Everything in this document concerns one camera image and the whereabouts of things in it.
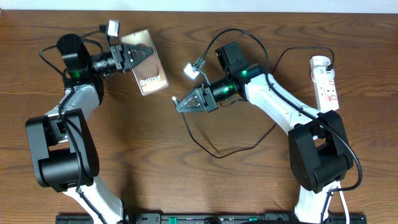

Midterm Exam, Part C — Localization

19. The white charger adapter plug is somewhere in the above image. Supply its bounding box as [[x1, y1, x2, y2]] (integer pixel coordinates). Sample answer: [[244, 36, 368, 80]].
[[310, 55, 331, 70]]

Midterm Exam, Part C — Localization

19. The Galaxy S25 Ultra smartphone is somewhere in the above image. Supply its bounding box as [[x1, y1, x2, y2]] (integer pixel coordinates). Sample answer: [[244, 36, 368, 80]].
[[121, 29, 169, 96]]

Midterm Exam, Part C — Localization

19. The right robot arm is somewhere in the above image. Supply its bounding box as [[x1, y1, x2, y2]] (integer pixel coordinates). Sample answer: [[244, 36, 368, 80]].
[[174, 42, 356, 223]]

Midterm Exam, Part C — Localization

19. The white power strip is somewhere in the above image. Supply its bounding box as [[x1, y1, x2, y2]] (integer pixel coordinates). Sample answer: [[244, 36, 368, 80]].
[[310, 66, 339, 113]]

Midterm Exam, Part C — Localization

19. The black USB charging cable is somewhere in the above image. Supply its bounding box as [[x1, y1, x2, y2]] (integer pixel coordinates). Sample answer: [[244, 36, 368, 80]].
[[172, 46, 335, 159]]

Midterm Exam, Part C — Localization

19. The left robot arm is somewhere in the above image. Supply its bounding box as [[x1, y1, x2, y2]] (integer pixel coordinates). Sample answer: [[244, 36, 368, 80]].
[[25, 34, 154, 223]]

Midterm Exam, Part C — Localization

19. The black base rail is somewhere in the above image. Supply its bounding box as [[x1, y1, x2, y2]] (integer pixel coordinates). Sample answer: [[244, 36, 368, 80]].
[[55, 212, 368, 224]]

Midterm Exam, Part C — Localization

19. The white power strip cord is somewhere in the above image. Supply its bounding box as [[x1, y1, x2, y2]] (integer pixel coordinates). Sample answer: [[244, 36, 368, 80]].
[[337, 182, 351, 224]]

